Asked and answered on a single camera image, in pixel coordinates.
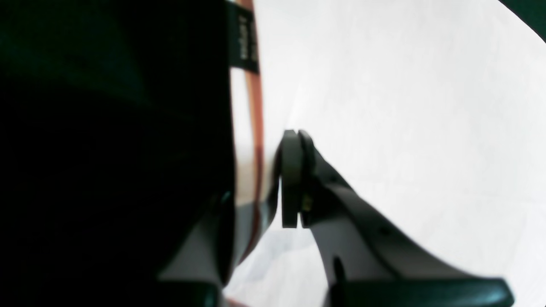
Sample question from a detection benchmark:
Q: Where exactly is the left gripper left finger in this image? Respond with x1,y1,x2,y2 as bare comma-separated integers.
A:
158,130,304,307

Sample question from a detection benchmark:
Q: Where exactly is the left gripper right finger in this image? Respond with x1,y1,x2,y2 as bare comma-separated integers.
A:
298,130,514,307

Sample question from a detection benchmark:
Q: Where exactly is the pink T-shirt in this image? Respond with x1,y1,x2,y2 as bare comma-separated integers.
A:
240,0,546,307

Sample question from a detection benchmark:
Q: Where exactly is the black table cloth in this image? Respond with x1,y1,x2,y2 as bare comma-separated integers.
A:
1,0,234,307

